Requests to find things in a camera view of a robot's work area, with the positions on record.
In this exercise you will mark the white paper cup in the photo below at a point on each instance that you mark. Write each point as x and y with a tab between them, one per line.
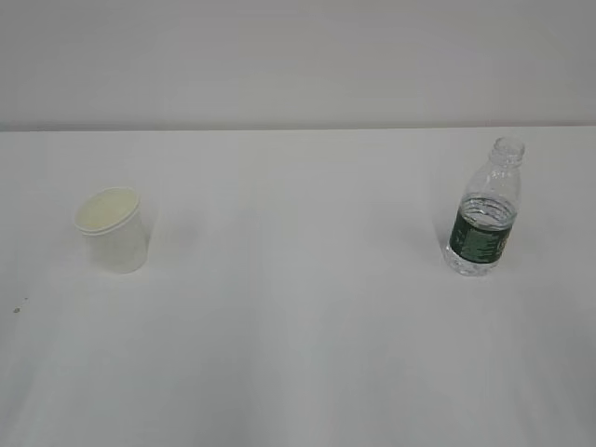
110	223

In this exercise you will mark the clear water bottle green label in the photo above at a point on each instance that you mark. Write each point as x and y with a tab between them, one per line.
487	211

